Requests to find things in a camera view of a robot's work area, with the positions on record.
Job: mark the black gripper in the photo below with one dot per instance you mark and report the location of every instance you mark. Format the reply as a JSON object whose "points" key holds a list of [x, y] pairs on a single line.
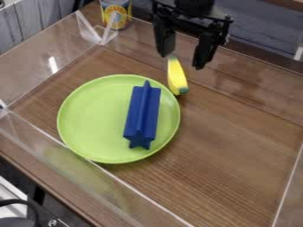
{"points": [[192, 16]]}

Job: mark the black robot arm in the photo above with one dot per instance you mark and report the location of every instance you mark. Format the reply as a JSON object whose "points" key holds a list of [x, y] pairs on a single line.
{"points": [[191, 16]]}

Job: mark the blue star-shaped block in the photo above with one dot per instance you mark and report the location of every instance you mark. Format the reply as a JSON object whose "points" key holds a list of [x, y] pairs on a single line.
{"points": [[143, 115]]}

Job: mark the yellow toy banana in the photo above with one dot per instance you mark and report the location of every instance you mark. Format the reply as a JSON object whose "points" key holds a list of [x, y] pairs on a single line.
{"points": [[176, 77]]}

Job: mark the green round plate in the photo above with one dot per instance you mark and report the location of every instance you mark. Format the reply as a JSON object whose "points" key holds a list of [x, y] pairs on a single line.
{"points": [[92, 116]]}

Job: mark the yellow blue tin can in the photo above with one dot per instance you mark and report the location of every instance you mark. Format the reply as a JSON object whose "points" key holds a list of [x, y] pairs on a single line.
{"points": [[118, 10]]}

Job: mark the clear acrylic tray wall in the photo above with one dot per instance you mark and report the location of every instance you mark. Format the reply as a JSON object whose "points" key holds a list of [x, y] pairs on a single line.
{"points": [[230, 172]]}

